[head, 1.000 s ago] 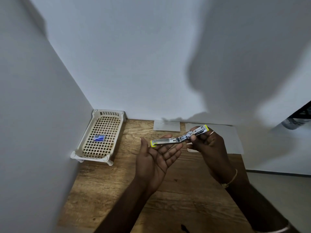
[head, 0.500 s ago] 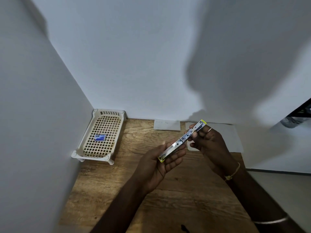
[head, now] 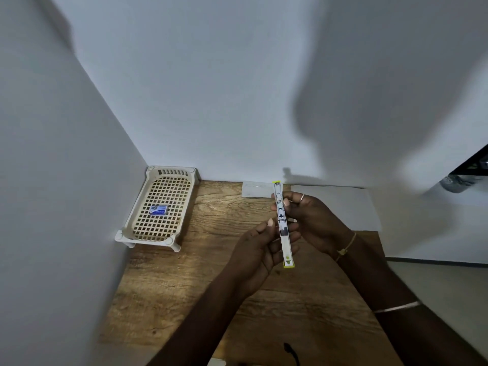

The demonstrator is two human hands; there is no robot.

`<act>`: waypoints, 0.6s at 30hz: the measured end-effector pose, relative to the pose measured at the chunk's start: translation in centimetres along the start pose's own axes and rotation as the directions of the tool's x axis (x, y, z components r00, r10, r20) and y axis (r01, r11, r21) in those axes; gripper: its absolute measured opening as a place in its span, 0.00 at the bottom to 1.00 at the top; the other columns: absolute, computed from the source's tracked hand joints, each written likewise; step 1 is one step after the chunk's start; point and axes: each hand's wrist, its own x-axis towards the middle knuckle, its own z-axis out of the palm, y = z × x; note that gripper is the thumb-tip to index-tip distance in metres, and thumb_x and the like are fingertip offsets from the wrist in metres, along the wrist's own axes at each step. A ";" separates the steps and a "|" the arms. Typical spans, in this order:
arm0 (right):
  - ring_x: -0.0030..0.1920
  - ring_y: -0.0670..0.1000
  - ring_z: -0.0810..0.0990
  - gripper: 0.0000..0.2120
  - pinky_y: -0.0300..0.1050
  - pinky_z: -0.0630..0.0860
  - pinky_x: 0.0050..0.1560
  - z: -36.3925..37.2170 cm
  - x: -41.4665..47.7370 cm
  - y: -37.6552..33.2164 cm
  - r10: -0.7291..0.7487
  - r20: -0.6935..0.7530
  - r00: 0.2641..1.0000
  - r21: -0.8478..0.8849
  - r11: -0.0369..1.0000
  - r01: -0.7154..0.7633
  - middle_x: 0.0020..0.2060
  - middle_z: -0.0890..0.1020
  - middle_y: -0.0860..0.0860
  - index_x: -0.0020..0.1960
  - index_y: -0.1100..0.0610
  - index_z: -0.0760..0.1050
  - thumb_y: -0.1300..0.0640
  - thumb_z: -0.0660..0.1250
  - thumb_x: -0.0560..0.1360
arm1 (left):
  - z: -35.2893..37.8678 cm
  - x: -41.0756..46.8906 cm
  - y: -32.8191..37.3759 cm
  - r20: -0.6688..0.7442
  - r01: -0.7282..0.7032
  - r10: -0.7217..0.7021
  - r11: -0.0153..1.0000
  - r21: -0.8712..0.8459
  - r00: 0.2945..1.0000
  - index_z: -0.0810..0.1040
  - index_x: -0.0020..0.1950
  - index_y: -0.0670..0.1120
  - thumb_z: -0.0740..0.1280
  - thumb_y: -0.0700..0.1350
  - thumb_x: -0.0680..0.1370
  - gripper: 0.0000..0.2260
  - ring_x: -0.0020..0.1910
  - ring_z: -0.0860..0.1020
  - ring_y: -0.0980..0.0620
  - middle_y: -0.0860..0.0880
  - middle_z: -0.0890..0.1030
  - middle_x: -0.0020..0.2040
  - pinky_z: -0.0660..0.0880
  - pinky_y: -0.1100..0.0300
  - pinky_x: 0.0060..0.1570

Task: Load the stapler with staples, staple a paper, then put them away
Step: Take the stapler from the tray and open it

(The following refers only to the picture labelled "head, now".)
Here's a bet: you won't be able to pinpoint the person's right hand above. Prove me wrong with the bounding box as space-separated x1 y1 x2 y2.
271 191 357 260

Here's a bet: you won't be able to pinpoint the person's left hand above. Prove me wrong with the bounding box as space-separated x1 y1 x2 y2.
225 218 302 300

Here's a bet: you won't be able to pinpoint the large white paper sheet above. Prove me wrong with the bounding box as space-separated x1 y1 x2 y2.
289 185 383 232

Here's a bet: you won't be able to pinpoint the white and yellow stapler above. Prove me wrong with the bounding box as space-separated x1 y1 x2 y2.
272 180 295 269

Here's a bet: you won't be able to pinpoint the small white papers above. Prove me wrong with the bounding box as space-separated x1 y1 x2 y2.
241 181 276 199

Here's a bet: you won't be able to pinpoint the person's right forearm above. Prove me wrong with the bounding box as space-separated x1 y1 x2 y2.
335 232 488 366

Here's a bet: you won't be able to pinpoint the person's left forearm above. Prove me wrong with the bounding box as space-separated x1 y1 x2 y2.
146 278 247 366

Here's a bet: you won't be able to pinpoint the cream plastic lattice basket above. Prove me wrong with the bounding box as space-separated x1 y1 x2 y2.
114 165 200 253

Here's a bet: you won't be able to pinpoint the silver bangle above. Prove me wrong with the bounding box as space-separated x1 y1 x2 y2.
373 300 422 314

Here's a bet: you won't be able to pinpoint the crumpled silver object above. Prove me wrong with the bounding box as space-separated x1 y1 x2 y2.
439 156 488 194

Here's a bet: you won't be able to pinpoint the thin gold wrist bracelet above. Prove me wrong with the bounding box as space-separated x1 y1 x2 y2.
335 231 357 263

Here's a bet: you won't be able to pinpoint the black cord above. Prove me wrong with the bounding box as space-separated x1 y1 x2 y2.
283 342 300 366

